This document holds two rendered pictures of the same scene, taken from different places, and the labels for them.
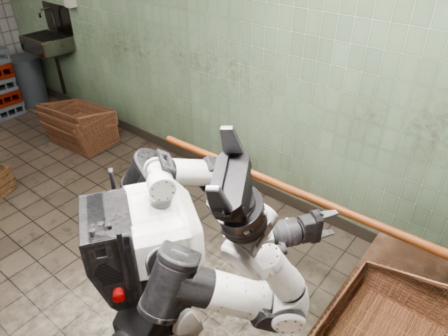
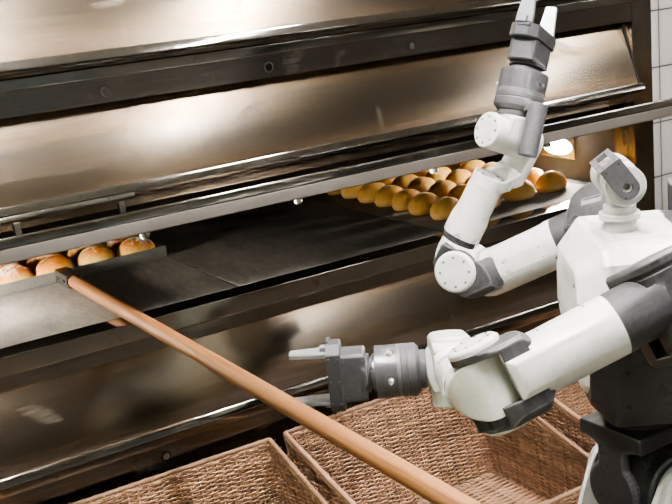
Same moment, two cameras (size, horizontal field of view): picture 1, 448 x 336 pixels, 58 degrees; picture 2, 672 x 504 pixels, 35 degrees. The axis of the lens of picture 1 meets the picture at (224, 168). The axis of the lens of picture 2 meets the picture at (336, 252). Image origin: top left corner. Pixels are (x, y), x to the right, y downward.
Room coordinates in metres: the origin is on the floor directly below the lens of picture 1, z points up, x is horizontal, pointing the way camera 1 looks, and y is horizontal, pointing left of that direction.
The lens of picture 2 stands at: (2.47, 0.31, 1.83)
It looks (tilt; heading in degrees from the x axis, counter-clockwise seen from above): 15 degrees down; 201
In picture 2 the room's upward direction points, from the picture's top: 6 degrees counter-clockwise
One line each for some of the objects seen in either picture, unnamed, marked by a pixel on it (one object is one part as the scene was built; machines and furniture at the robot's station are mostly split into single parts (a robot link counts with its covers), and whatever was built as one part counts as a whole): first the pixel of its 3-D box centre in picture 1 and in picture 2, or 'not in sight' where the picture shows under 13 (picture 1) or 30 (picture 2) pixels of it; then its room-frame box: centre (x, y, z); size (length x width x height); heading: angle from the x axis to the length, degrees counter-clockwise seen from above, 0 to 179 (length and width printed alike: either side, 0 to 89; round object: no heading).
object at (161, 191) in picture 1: (159, 183); (617, 186); (0.82, 0.16, 1.47); 0.10 x 0.07 x 0.09; 17
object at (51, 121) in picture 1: (77, 121); not in sight; (3.49, 1.42, 0.26); 0.56 x 0.49 x 0.28; 58
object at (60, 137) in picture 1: (81, 131); not in sight; (3.51, 1.42, 0.14); 0.56 x 0.49 x 0.28; 57
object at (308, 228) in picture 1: (300, 229); (364, 373); (0.95, -0.24, 1.19); 0.12 x 0.10 x 0.13; 107
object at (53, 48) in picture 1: (50, 53); not in sight; (4.19, 1.83, 0.69); 0.46 x 0.36 x 0.94; 51
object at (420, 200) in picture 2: not in sight; (442, 182); (-0.46, -0.46, 1.21); 0.61 x 0.48 x 0.06; 51
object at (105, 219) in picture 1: (143, 245); (660, 306); (0.80, 0.22, 1.26); 0.34 x 0.30 x 0.36; 17
